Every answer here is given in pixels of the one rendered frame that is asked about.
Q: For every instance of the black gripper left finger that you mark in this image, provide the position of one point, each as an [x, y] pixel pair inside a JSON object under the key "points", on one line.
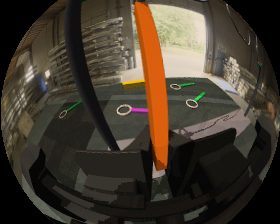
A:
{"points": [[134, 162]]}

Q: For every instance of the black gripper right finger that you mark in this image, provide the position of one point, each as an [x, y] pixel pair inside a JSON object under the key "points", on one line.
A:
{"points": [[184, 152]]}

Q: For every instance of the magenta handle with cream loop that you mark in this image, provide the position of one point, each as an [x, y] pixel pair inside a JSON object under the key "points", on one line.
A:
{"points": [[136, 110]]}

